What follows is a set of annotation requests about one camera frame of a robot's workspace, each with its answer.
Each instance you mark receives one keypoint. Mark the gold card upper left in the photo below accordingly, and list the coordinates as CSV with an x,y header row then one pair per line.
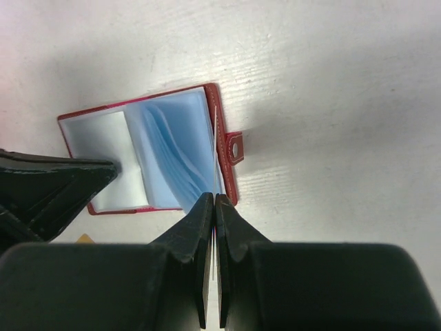
x,y
84,238

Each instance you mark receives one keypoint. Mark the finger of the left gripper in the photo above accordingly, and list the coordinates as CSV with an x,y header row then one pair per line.
x,y
41,195

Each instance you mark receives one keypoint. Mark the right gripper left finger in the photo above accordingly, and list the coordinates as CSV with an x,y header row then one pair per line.
x,y
157,286

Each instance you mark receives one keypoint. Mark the gold card with logo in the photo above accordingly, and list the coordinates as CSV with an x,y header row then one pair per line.
x,y
214,194

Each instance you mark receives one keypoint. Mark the red leather card holder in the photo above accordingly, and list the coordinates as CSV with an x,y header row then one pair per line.
x,y
162,147

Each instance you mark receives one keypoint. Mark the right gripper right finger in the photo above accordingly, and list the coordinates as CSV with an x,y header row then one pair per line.
x,y
266,285

